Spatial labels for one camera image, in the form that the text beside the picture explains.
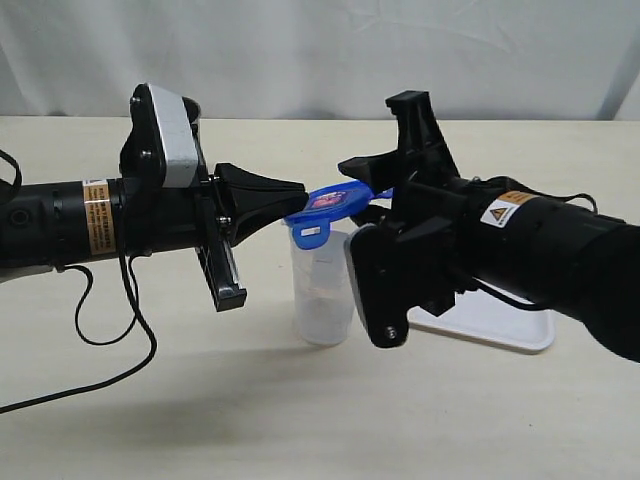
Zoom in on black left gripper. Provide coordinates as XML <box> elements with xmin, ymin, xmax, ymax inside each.
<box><xmin>117</xmin><ymin>163</ymin><xmax>306</xmax><ymax>312</ymax></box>

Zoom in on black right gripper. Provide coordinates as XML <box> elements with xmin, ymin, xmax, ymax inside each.
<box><xmin>337</xmin><ymin>90</ymin><xmax>478</xmax><ymax>297</ymax></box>

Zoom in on blue plastic lid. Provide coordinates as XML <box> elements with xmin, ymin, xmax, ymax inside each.
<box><xmin>284</xmin><ymin>180</ymin><xmax>393</xmax><ymax>250</ymax></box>

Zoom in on clear plastic container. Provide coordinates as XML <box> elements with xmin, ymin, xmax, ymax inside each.
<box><xmin>288</xmin><ymin>223</ymin><xmax>355</xmax><ymax>347</ymax></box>

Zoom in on stainless steel cup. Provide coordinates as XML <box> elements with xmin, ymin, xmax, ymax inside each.
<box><xmin>182</xmin><ymin>96</ymin><xmax>201</xmax><ymax>149</ymax></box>

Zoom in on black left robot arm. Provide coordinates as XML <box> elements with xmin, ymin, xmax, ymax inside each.
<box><xmin>1</xmin><ymin>163</ymin><xmax>309</xmax><ymax>312</ymax></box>

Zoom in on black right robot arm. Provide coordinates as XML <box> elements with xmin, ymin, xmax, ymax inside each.
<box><xmin>338</xmin><ymin>90</ymin><xmax>639</xmax><ymax>361</ymax></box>

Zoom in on white rectangular tray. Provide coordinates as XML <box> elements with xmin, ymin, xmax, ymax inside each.
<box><xmin>407</xmin><ymin>291</ymin><xmax>556</xmax><ymax>355</ymax></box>

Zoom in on white backdrop curtain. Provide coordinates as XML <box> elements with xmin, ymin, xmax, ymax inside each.
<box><xmin>1</xmin><ymin>1</ymin><xmax>639</xmax><ymax>120</ymax></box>

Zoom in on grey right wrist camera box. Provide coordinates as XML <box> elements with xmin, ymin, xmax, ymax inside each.
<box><xmin>342</xmin><ymin>222</ymin><xmax>454</xmax><ymax>350</ymax></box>

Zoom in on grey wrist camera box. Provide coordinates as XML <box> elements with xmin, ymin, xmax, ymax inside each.
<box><xmin>119</xmin><ymin>83</ymin><xmax>201</xmax><ymax>189</ymax></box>
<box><xmin>342</xmin><ymin>222</ymin><xmax>454</xmax><ymax>350</ymax></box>

